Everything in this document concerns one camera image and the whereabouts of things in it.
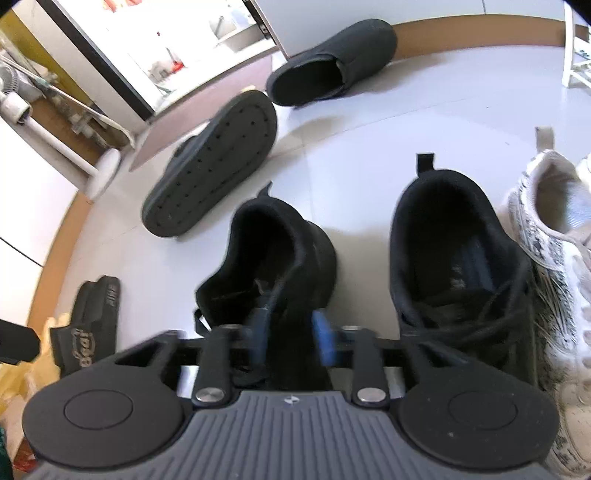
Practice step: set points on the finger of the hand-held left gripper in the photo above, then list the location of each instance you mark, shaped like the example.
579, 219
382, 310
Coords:
18, 344

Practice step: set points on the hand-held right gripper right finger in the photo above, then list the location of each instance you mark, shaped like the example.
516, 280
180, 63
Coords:
323, 341

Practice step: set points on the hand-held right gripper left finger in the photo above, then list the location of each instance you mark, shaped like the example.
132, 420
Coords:
258, 337

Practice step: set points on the black lace-up sneaker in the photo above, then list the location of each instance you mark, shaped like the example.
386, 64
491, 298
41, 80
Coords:
277, 240
438, 217

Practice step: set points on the white black patterned sneaker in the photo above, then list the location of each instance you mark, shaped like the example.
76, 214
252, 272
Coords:
535, 217

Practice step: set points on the black slide sandal gold print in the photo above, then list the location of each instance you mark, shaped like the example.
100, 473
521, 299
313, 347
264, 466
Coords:
87, 318

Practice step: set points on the white standing fan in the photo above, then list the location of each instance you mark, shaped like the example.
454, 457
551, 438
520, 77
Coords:
104, 173

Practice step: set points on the white mop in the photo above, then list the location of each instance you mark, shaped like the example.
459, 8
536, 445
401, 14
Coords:
111, 124

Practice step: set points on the brown door mat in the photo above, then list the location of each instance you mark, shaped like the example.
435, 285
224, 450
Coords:
198, 106

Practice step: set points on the dark door frame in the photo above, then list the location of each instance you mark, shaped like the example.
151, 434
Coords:
115, 81

